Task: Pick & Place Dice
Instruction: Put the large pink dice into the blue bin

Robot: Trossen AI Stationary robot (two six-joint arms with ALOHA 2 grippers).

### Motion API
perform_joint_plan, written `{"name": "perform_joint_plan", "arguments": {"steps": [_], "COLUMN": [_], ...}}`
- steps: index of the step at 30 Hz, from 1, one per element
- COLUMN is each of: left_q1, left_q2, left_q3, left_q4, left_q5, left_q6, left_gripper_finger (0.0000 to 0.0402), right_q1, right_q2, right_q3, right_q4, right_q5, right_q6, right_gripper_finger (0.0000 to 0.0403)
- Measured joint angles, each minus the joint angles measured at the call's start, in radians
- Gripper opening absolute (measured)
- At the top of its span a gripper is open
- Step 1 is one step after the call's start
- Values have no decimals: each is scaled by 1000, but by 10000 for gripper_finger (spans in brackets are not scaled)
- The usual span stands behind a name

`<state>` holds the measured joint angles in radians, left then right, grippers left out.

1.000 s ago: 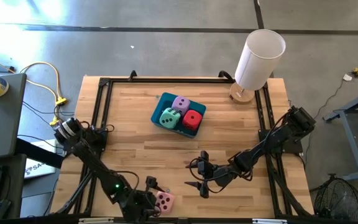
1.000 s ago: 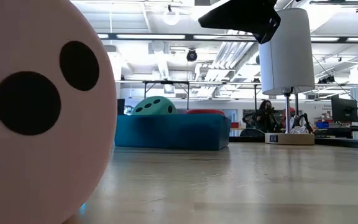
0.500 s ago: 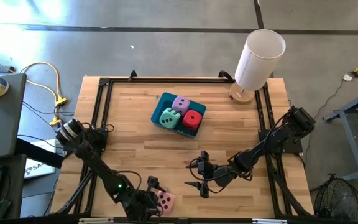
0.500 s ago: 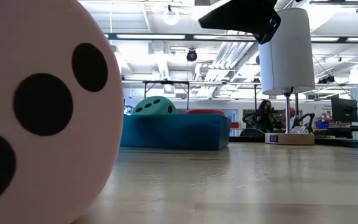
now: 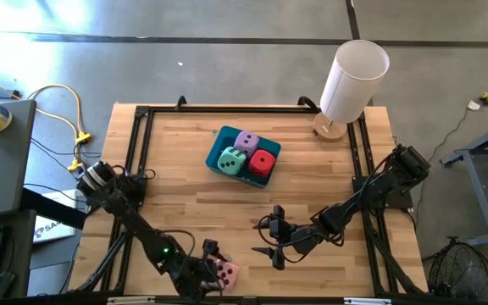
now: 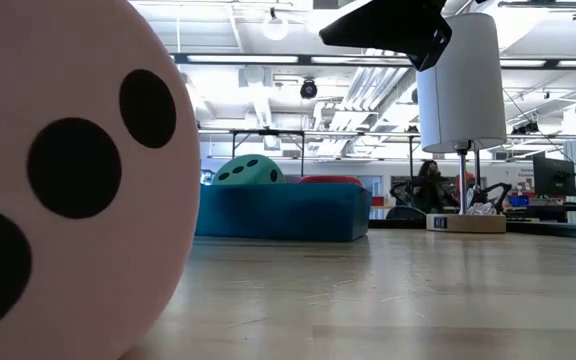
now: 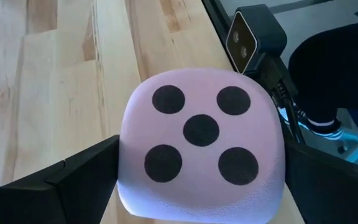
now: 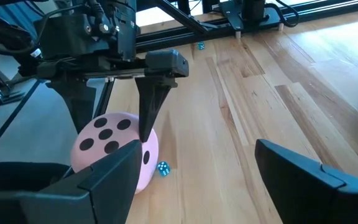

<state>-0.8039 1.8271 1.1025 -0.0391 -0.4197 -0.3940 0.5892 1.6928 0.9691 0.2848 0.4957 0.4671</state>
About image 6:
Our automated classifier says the large red foam die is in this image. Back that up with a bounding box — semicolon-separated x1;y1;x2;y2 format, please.
298;174;364;187

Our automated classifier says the large green foam die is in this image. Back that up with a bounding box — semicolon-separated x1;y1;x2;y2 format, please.
211;153;287;186

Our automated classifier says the large pink foam die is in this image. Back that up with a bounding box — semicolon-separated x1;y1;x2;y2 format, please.
0;0;202;360

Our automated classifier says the white shade table lamp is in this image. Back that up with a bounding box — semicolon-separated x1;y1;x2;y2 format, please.
415;12;508;235

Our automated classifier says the black ceiling spotlight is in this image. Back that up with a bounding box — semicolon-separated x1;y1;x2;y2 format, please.
299;78;319;100

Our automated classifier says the person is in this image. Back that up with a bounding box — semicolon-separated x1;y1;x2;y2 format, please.
412;159;457;215

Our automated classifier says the black computer monitor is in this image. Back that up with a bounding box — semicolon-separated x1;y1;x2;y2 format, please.
532;152;576;198

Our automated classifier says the blue plastic bin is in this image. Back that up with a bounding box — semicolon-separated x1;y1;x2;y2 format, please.
195;182;373;243

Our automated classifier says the white ring ceiling lamp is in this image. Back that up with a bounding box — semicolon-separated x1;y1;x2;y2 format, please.
261;7;291;42

